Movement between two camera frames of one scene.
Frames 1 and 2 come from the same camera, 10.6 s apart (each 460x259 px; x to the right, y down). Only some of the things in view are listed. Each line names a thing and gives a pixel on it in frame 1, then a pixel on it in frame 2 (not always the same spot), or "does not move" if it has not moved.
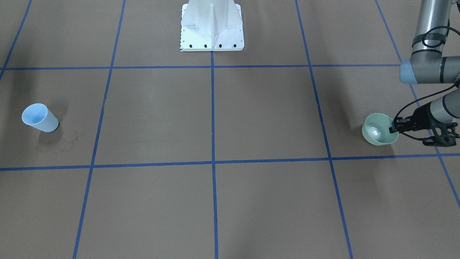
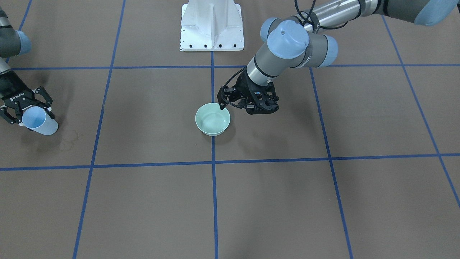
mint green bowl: (375, 130) → (211, 120)
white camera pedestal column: (211, 25) does not move
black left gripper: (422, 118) → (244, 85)
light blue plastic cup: (38, 116) does not move
